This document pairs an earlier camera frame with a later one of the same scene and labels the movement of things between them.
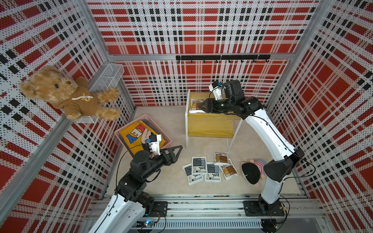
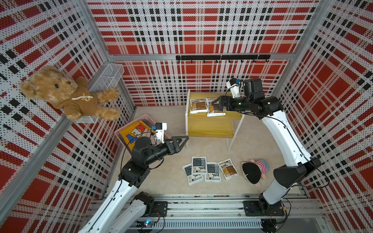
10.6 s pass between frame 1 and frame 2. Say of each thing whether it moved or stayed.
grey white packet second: stayed
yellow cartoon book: stayed
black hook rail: stayed
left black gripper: moved
